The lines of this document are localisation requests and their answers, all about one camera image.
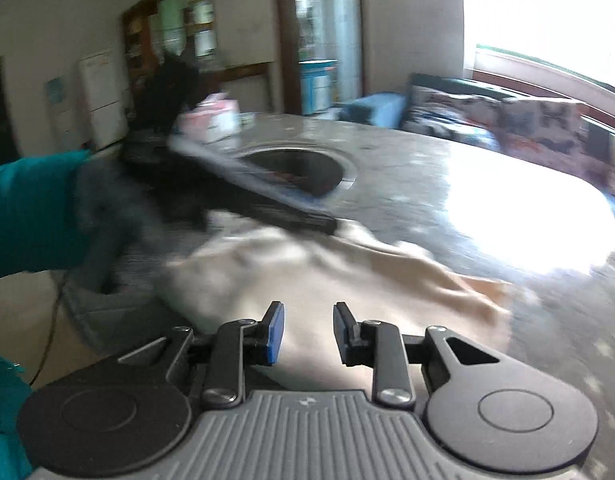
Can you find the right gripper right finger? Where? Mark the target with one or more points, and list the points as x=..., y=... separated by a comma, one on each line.
x=487, y=410

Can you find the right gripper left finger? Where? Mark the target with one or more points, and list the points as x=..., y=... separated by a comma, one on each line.
x=126, y=412

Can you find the cream beige garment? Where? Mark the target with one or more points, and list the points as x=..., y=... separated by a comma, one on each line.
x=245, y=266

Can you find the teal sleeved left forearm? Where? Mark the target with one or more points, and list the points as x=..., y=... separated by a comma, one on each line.
x=40, y=227

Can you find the white refrigerator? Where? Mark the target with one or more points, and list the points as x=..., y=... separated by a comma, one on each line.
x=103, y=98

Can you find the pink tissue box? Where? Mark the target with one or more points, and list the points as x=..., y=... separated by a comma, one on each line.
x=213, y=119

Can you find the blue cabinet in doorway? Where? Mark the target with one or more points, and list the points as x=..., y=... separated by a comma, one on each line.
x=317, y=83

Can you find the blue corner sofa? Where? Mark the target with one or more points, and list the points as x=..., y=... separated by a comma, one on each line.
x=386, y=110

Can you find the large butterfly print pillow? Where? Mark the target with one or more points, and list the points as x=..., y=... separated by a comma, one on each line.
x=548, y=132

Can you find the lower butterfly print pillow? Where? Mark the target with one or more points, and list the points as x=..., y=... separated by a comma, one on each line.
x=464, y=118

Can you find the window with green frame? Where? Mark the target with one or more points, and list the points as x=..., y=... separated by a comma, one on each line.
x=562, y=45

